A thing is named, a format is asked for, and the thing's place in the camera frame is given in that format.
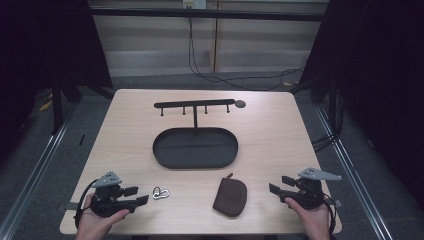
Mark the black horizontal metal bar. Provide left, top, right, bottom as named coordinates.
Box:
left=89, top=7, right=327, bottom=23

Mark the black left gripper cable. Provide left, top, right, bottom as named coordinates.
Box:
left=74, top=179, right=98, bottom=229

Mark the dark curtain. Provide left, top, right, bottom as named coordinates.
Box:
left=299, top=0, right=424, bottom=204
left=0, top=0, right=114, bottom=164

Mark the white wall power outlet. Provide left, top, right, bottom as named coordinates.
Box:
left=182, top=0, right=208, bottom=10

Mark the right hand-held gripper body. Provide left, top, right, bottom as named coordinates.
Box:
left=282, top=167, right=343, bottom=211

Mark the long black power cable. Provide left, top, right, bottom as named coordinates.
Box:
left=187, top=17, right=306, bottom=92

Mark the yellow tape strip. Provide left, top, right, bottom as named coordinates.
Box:
left=38, top=99, right=54, bottom=113

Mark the brown zip pouch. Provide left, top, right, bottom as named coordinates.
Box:
left=212, top=172, right=248, bottom=218

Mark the black metal stand leg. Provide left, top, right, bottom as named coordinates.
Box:
left=49, top=75, right=65, bottom=136

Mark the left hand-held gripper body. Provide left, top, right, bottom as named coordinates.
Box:
left=89, top=171, right=138, bottom=218

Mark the person's right hand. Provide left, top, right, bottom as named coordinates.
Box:
left=284, top=197, right=331, bottom=235

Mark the silver floor rail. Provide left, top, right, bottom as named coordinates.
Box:
left=0, top=101, right=80, bottom=240
left=314, top=104, right=396, bottom=240

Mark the silver key ring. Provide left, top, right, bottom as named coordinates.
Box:
left=152, top=186, right=171, bottom=201

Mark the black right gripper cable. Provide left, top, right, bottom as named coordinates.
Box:
left=322, top=193, right=338, bottom=240

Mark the black floor cable bundle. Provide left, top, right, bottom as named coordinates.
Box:
left=311, top=89, right=346, bottom=154

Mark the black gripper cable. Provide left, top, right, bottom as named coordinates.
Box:
left=322, top=193, right=338, bottom=240
left=74, top=179, right=98, bottom=229

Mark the black hook stand with tray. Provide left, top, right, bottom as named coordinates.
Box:
left=152, top=98, right=248, bottom=170

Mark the person's left hand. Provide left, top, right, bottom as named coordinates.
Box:
left=76, top=193, right=131, bottom=236

